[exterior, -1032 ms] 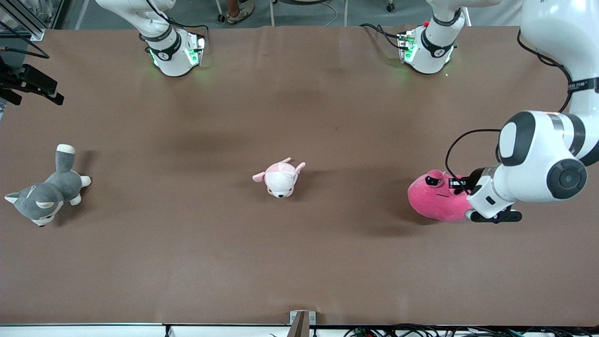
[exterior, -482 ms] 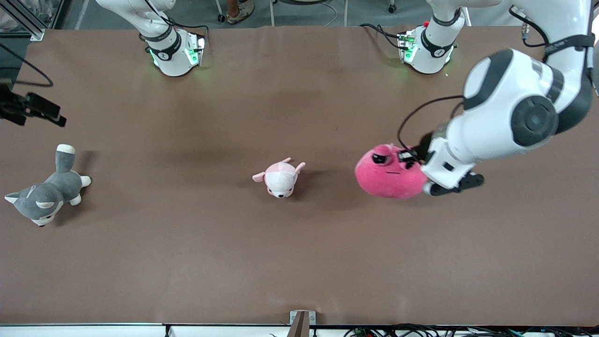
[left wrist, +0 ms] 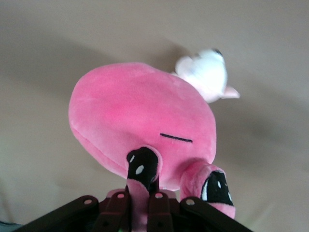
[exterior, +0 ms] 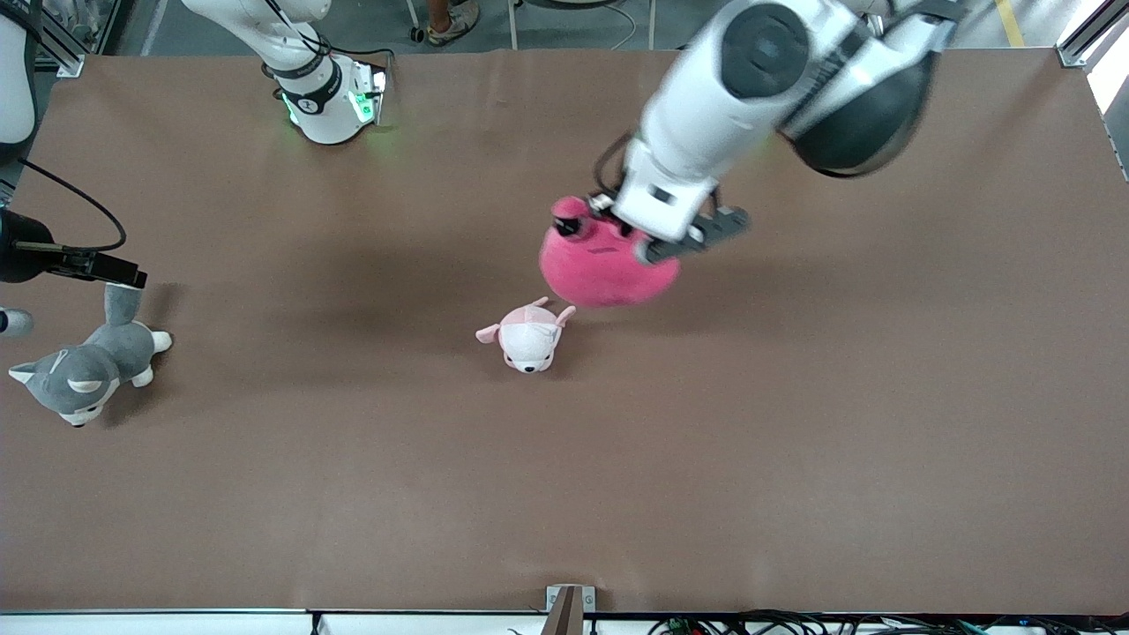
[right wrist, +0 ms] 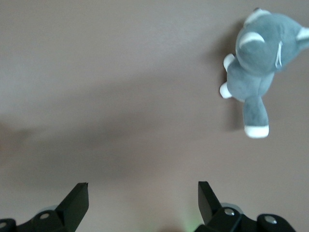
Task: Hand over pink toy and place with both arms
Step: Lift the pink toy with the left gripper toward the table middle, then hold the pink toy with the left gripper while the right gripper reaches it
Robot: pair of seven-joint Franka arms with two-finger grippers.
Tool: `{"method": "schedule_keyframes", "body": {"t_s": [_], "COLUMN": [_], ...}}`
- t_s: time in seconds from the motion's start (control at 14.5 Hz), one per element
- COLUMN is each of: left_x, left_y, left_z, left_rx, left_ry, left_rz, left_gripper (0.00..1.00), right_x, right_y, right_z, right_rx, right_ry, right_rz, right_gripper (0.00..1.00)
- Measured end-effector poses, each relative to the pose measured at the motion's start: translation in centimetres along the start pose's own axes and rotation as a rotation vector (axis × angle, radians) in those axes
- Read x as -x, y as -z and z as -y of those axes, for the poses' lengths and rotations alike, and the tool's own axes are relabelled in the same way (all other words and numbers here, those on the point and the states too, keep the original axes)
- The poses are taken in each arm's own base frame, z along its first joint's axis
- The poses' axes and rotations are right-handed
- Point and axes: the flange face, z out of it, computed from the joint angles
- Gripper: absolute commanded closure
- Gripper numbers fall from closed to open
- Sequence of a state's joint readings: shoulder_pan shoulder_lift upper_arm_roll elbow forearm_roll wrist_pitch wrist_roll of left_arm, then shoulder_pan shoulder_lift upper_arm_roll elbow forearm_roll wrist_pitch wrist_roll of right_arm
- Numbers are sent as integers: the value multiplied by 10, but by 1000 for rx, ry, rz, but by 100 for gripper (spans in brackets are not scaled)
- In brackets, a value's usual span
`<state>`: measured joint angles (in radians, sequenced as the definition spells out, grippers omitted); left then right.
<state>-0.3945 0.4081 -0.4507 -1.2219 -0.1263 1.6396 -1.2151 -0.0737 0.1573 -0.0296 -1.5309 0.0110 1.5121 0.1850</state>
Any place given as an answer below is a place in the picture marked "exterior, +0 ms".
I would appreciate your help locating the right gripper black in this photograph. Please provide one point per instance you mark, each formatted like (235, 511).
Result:
(19, 257)

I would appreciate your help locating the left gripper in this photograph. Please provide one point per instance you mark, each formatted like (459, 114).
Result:
(570, 227)

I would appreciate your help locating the pink round plush toy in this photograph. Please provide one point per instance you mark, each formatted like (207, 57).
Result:
(600, 278)

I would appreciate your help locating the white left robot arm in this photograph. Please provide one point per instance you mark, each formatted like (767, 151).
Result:
(732, 79)

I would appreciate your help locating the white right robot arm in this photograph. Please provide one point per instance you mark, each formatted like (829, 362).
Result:
(326, 106)

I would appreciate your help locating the grey husky plush toy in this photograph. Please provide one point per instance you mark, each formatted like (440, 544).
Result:
(97, 362)

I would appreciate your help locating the white and pink plush puppy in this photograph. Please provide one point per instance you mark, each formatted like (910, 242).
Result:
(529, 339)

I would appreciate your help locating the white chair leg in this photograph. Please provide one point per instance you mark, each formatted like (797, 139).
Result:
(653, 26)
(514, 26)

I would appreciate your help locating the person's shoe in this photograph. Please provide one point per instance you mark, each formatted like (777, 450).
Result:
(454, 26)

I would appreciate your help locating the aluminium frame profile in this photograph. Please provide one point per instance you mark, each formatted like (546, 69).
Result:
(66, 63)
(1080, 48)

